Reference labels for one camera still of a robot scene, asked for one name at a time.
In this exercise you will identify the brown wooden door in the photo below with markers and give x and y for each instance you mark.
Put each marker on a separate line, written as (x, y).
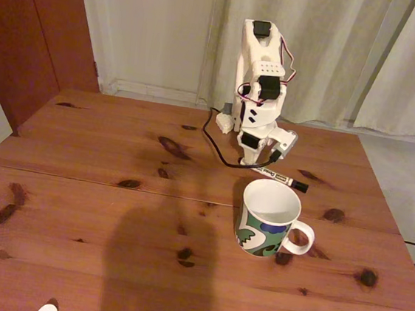
(31, 33)

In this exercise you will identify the white marker with black cap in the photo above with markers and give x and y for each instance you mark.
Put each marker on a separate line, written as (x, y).
(283, 179)

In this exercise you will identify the white base clamp block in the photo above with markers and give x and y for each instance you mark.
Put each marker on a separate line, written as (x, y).
(225, 124)

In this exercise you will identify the white mug with green pattern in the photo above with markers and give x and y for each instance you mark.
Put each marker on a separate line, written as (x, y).
(270, 206)

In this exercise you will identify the silver webcam box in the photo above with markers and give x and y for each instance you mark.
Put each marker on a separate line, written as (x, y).
(285, 147)

